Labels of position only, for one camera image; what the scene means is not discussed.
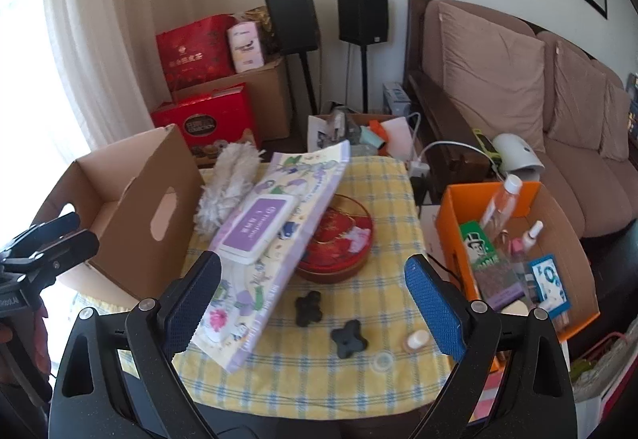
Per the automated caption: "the orange cardboard box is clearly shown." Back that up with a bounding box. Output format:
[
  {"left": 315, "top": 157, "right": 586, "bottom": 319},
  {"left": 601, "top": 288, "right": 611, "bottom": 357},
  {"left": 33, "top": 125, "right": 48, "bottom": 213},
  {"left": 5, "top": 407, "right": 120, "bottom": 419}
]
[{"left": 435, "top": 180, "right": 601, "bottom": 345}]

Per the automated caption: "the white fluffy duster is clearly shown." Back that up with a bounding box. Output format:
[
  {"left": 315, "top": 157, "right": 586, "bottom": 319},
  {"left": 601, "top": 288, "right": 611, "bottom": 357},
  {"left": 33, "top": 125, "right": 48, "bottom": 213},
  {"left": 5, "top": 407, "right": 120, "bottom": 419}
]
[{"left": 193, "top": 142, "right": 261, "bottom": 237}]

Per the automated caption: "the left black speaker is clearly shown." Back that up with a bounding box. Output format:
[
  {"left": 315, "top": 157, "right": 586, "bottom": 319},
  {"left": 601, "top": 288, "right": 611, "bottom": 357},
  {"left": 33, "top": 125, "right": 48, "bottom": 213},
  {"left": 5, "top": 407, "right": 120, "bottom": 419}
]
[{"left": 265, "top": 0, "right": 320, "bottom": 55}]

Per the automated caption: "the green card box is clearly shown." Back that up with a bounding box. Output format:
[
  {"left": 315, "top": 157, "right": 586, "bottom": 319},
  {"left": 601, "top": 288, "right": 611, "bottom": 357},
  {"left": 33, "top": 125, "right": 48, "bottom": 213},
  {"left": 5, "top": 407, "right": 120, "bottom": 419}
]
[{"left": 460, "top": 221, "right": 500, "bottom": 270}]

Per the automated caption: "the white curtain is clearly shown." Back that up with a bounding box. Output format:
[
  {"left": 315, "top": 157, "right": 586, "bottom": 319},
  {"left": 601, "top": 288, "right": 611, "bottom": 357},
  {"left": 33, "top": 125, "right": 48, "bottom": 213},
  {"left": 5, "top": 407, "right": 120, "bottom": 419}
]
[{"left": 44, "top": 0, "right": 195, "bottom": 148}]

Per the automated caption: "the blue white packet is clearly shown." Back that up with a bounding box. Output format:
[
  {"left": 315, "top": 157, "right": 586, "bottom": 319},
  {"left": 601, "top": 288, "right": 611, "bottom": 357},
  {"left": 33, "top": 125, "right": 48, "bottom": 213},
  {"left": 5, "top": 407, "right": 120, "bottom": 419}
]
[{"left": 529, "top": 254, "right": 571, "bottom": 319}]

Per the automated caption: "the brown cardboard box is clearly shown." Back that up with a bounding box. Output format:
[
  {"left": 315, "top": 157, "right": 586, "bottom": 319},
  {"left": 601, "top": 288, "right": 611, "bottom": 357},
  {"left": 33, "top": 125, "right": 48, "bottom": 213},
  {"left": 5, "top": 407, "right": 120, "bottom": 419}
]
[{"left": 35, "top": 125, "right": 203, "bottom": 307}]

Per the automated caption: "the floor box of clutter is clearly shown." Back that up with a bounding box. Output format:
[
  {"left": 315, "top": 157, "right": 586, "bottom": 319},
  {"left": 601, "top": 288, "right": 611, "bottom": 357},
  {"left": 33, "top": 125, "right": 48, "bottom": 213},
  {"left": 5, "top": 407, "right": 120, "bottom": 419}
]
[{"left": 306, "top": 110, "right": 417, "bottom": 161}]

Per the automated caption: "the yellow checkered tablecloth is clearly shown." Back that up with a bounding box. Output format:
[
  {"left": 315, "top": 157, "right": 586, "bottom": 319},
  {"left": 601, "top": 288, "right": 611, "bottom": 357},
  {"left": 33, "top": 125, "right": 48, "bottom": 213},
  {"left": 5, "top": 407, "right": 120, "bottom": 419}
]
[{"left": 73, "top": 155, "right": 469, "bottom": 420}]

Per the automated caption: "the purple wet wipes pack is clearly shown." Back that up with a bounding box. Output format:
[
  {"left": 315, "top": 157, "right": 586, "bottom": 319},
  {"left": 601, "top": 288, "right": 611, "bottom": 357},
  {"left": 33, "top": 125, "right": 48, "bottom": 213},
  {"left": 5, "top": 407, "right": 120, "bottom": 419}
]
[{"left": 193, "top": 141, "right": 351, "bottom": 373}]

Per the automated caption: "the red chocolate box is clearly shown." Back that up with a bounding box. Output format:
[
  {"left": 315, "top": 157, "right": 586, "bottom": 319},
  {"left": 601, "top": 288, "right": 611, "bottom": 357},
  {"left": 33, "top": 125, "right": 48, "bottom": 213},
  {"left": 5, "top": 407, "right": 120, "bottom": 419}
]
[{"left": 150, "top": 83, "right": 261, "bottom": 161}]

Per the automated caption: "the black speaker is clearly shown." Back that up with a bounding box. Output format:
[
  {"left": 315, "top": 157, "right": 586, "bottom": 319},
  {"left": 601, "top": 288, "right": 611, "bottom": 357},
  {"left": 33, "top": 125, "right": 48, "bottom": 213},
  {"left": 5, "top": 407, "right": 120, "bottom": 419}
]
[
  {"left": 337, "top": 0, "right": 389, "bottom": 46},
  {"left": 265, "top": 0, "right": 320, "bottom": 55}
]

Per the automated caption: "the red gift bag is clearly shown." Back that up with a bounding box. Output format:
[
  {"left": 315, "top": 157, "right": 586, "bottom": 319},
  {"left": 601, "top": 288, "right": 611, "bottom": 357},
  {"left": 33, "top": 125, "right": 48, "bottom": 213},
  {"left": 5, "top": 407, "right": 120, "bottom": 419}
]
[{"left": 156, "top": 14, "right": 237, "bottom": 93}]

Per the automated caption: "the brown sofa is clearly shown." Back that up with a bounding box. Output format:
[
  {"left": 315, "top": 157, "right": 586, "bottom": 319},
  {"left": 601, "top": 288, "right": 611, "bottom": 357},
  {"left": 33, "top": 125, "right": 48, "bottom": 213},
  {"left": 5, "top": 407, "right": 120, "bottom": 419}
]
[{"left": 403, "top": 0, "right": 638, "bottom": 321}]

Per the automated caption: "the clear round lid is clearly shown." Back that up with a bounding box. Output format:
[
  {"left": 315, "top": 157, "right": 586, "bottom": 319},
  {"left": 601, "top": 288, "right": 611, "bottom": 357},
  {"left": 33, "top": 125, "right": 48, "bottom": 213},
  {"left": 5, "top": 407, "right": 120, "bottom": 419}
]
[{"left": 370, "top": 350, "right": 395, "bottom": 374}]

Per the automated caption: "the pink tissue pack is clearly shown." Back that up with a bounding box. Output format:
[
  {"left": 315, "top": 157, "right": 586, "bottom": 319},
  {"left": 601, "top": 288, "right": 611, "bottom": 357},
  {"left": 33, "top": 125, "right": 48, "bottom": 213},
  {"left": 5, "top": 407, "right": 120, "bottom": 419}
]
[{"left": 227, "top": 21, "right": 265, "bottom": 73}]

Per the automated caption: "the clear bottle orange liquid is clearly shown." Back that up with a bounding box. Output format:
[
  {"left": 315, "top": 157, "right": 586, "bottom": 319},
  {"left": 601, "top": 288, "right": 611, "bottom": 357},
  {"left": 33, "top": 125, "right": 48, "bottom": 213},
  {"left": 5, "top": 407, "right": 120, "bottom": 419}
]
[{"left": 479, "top": 174, "right": 524, "bottom": 240}]

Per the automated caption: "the white cable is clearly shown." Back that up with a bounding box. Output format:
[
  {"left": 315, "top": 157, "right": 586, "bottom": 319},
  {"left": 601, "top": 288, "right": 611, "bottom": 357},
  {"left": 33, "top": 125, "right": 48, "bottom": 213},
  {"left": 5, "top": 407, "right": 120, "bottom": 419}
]
[{"left": 405, "top": 110, "right": 505, "bottom": 181}]

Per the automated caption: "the right black speaker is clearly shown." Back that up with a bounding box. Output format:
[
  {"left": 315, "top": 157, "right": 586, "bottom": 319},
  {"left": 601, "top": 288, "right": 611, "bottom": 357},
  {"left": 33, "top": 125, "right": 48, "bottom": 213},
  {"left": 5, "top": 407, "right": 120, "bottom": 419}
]
[{"left": 337, "top": 0, "right": 389, "bottom": 46}]

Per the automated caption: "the grey small box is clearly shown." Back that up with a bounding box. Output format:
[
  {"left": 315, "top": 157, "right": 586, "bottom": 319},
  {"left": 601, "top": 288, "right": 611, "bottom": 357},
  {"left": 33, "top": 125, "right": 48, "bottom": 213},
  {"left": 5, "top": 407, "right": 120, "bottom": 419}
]
[{"left": 383, "top": 82, "right": 411, "bottom": 117}]

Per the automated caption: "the large brown carton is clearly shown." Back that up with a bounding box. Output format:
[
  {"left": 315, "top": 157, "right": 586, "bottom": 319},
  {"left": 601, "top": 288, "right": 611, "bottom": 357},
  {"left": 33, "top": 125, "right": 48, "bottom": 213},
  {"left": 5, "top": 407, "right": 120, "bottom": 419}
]
[{"left": 173, "top": 57, "right": 292, "bottom": 141}]

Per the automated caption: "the small white pink bottle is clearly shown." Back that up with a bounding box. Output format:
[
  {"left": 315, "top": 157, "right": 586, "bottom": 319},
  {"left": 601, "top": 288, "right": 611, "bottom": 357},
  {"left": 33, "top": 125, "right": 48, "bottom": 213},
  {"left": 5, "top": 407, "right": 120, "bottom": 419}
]
[{"left": 520, "top": 220, "right": 544, "bottom": 253}]

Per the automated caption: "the red round tin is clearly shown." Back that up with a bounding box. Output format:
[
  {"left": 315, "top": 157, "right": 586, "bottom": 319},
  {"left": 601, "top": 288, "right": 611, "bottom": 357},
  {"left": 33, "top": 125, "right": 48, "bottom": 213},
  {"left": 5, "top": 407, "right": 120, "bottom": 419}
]
[{"left": 295, "top": 195, "right": 374, "bottom": 285}]

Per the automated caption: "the black cross knob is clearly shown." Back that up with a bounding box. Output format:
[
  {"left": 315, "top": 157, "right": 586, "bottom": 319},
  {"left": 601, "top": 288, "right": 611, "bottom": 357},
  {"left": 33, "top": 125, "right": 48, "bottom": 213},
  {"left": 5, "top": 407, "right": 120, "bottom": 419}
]
[
  {"left": 294, "top": 290, "right": 323, "bottom": 328},
  {"left": 330, "top": 319, "right": 369, "bottom": 359}
]

